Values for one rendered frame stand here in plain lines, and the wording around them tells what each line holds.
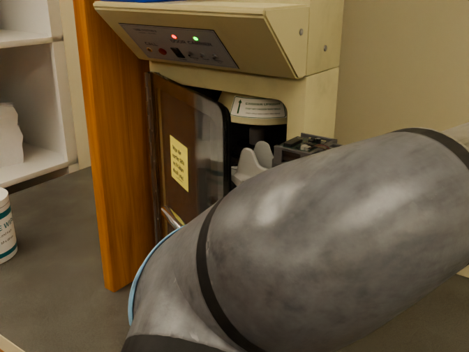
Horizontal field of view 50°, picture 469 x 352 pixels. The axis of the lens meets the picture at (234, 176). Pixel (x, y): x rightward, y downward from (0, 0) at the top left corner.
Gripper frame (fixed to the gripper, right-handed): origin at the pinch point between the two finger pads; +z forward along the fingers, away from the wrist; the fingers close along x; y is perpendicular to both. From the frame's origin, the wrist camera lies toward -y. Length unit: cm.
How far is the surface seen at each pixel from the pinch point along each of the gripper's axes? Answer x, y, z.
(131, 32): -3.1, 18.3, 22.5
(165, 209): 3.2, -7.2, 11.0
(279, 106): -16.6, 6.4, 2.8
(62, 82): -51, -8, 111
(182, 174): -2.8, -3.7, 12.6
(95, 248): -12, -34, 50
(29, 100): -53, -18, 136
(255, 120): -13.3, 4.4, 5.5
